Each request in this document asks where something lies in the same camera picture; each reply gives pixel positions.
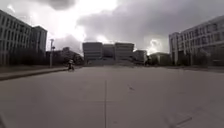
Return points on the wide grey blocky building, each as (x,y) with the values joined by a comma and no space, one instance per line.
(108,50)

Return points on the grey concrete road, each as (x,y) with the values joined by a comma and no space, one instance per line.
(113,96)

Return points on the person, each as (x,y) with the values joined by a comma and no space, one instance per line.
(70,64)

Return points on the low building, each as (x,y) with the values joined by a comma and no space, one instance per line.
(159,58)

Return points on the dark row of trees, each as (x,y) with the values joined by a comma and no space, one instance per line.
(65,56)

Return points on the pole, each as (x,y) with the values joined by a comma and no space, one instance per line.
(51,53)

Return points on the dark hedge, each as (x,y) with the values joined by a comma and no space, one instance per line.
(23,57)

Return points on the raised kerb strip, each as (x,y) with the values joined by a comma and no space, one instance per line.
(23,72)

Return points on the large pale multistorey building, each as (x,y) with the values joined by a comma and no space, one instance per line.
(200,38)
(16,36)

